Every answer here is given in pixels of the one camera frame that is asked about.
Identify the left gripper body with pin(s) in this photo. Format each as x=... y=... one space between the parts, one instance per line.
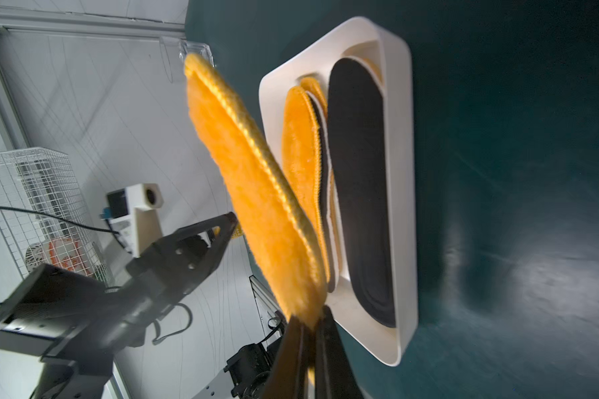
x=75 y=326

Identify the white storage box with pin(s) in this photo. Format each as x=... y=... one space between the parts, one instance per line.
x=390 y=58

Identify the orange insole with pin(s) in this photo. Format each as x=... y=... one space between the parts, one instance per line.
x=279 y=233
x=303 y=161

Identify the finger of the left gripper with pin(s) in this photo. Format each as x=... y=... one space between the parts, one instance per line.
x=176 y=265

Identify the fuzzy yellow insole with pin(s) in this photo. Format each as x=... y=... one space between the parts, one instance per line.
x=311 y=84

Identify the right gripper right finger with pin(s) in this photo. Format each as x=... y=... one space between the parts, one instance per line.
x=333 y=375

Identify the green table mat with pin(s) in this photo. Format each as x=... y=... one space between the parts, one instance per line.
x=506 y=142

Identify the white wire basket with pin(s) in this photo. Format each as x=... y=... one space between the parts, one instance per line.
x=40 y=199

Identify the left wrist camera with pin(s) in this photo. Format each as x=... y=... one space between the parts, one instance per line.
x=132 y=213

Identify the clear drinking glass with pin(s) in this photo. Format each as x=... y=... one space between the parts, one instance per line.
x=201 y=49

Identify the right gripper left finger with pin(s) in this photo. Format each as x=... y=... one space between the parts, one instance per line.
x=289 y=374

